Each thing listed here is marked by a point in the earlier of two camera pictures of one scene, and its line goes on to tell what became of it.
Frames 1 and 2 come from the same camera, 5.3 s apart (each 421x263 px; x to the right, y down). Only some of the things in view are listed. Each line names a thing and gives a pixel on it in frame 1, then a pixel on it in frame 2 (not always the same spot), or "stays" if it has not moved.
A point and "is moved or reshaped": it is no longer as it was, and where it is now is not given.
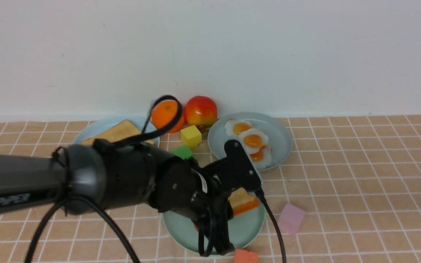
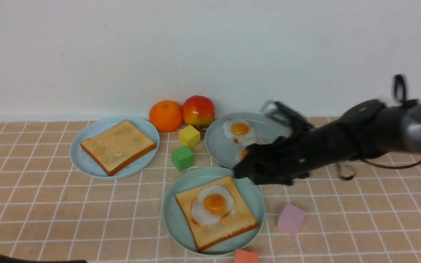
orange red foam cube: (242, 256) stays
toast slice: (241, 200) to (215, 212)
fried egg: (253, 140) is moved or reshaped
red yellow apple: (200, 111) stays
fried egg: (234, 127) stays
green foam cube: (184, 152) stays
